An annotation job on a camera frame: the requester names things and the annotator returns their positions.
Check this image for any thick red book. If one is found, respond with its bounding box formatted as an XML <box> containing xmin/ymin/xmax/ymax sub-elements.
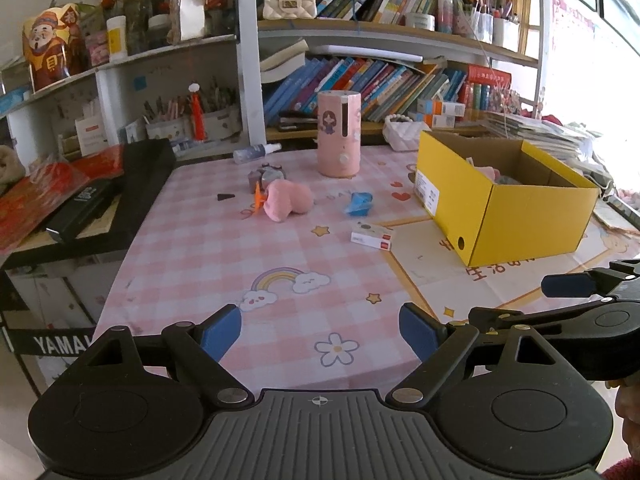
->
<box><xmin>467</xmin><ymin>65</ymin><xmax>513</xmax><ymax>88</ymax></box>

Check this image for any orange white carton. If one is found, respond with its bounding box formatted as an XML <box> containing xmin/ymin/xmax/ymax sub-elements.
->
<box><xmin>415</xmin><ymin>112</ymin><xmax>457</xmax><ymax>129</ymax></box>
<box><xmin>417</xmin><ymin>99</ymin><xmax>466</xmax><ymax>117</ymax></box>

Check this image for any clear pen cup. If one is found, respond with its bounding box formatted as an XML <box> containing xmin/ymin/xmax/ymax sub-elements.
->
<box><xmin>470</xmin><ymin>7</ymin><xmax>493</xmax><ymax>43</ymax></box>

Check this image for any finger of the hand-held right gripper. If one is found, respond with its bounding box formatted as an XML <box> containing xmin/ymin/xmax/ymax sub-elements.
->
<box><xmin>467</xmin><ymin>300</ymin><xmax>608</xmax><ymax>336</ymax></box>
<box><xmin>541</xmin><ymin>259</ymin><xmax>640</xmax><ymax>300</ymax></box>

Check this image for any white quilted handbag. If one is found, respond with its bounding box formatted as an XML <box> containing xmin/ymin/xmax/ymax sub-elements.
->
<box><xmin>382</xmin><ymin>114</ymin><xmax>432</xmax><ymax>152</ymax></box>

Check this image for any person's right forearm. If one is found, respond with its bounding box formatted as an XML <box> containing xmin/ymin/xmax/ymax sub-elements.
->
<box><xmin>600</xmin><ymin>385</ymin><xmax>640</xmax><ymax>480</ymax></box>

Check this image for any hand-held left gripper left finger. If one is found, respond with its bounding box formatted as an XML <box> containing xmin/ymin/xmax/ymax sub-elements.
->
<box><xmin>80</xmin><ymin>304</ymin><xmax>254</xmax><ymax>409</ymax></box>

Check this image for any pink plush pig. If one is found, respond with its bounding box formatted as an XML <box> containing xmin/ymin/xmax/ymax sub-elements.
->
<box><xmin>254</xmin><ymin>180</ymin><xmax>316</xmax><ymax>223</ymax></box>

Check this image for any pink wall poster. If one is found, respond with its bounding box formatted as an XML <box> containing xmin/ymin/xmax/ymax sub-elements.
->
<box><xmin>550</xmin><ymin>0</ymin><xmax>598</xmax><ymax>111</ymax></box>

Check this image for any grey toy car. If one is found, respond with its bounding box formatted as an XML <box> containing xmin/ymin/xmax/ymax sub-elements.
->
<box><xmin>248</xmin><ymin>162</ymin><xmax>288</xmax><ymax>195</ymax></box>

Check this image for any white pen holder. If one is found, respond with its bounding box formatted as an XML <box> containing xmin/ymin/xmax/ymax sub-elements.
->
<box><xmin>145</xmin><ymin>117</ymin><xmax>193</xmax><ymax>141</ymax></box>

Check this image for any yellow cardboard box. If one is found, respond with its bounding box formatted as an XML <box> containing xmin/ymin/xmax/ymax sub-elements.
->
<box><xmin>416</xmin><ymin>130</ymin><xmax>600</xmax><ymax>268</ymax></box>

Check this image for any pink cylindrical humidifier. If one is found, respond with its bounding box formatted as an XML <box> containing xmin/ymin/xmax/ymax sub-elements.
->
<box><xmin>316</xmin><ymin>91</ymin><xmax>362</xmax><ymax>178</ymax></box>

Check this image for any white paper bag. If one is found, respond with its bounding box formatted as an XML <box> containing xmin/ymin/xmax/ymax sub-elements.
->
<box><xmin>170</xmin><ymin>0</ymin><xmax>210</xmax><ymax>43</ymax></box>

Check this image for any small white box red label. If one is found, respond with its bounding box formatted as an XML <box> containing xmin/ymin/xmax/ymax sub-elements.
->
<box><xmin>351</xmin><ymin>221</ymin><xmax>395</xmax><ymax>251</ymax></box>

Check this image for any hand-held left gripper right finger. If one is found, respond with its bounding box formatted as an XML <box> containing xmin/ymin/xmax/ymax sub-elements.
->
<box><xmin>385</xmin><ymin>302</ymin><xmax>576</xmax><ymax>409</ymax></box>

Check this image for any small blue toy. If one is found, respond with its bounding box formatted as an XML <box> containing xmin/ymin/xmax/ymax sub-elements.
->
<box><xmin>346</xmin><ymin>191</ymin><xmax>373</xmax><ymax>218</ymax></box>

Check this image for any black slim case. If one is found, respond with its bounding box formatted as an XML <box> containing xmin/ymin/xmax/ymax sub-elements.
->
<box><xmin>46</xmin><ymin>179</ymin><xmax>121</xmax><ymax>245</ymax></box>

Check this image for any pink checked tablecloth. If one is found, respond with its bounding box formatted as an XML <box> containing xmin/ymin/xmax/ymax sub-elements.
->
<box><xmin>92</xmin><ymin>145</ymin><xmax>640</xmax><ymax>411</ymax></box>

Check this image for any grey pen holder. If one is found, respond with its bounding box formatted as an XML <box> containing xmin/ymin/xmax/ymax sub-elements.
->
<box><xmin>200</xmin><ymin>105</ymin><xmax>242</xmax><ymax>140</ymax></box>

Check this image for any white curved side shelf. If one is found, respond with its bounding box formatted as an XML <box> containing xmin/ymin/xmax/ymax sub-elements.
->
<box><xmin>0</xmin><ymin>35</ymin><xmax>241</xmax><ymax>161</ymax></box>

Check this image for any white bookshelf frame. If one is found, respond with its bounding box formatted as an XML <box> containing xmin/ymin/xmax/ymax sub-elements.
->
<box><xmin>236</xmin><ymin>0</ymin><xmax>546</xmax><ymax>148</ymax></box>

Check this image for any red packet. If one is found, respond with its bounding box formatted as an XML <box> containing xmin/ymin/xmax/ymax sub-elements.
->
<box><xmin>0</xmin><ymin>162</ymin><xmax>81</xmax><ymax>253</ymax></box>

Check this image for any white card red label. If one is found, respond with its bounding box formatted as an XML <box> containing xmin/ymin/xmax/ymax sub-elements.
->
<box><xmin>75</xmin><ymin>115</ymin><xmax>108</xmax><ymax>157</ymax></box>

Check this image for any red tassel ornament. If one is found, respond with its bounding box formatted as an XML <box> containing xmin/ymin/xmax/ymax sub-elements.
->
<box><xmin>189</xmin><ymin>82</ymin><xmax>208</xmax><ymax>142</ymax></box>

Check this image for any stack of papers and magazines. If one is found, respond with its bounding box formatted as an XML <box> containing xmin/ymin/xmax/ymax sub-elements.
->
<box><xmin>482</xmin><ymin>110</ymin><xmax>596</xmax><ymax>161</ymax></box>

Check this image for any white pen cup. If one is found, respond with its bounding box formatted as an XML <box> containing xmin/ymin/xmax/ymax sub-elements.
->
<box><xmin>492</xmin><ymin>15</ymin><xmax>521</xmax><ymax>53</ymax></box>

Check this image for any white jar yellow label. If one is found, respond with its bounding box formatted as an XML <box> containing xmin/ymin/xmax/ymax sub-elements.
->
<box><xmin>106</xmin><ymin>16</ymin><xmax>128</xmax><ymax>57</ymax></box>

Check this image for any fortune god figurine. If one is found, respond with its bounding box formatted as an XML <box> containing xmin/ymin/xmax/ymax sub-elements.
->
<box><xmin>22</xmin><ymin>4</ymin><xmax>91</xmax><ymax>93</ymax></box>

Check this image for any row of leaning colourful books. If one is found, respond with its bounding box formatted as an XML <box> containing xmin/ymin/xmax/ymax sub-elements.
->
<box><xmin>262</xmin><ymin>55</ymin><xmax>468</xmax><ymax>123</ymax></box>

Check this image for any beige plush toy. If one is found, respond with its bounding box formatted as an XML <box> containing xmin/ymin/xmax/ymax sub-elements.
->
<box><xmin>0</xmin><ymin>145</ymin><xmax>26</xmax><ymax>196</ymax></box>

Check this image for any small spray bottle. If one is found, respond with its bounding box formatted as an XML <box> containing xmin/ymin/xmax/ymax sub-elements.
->
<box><xmin>232</xmin><ymin>142</ymin><xmax>282</xmax><ymax>163</ymax></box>

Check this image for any black strap white lettering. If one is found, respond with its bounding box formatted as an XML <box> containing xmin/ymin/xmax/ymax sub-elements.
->
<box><xmin>0</xmin><ymin>326</ymin><xmax>98</xmax><ymax>359</ymax></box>

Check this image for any white tape roll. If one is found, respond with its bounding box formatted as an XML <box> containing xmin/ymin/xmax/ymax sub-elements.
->
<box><xmin>404</xmin><ymin>12</ymin><xmax>436</xmax><ymax>32</ymax></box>

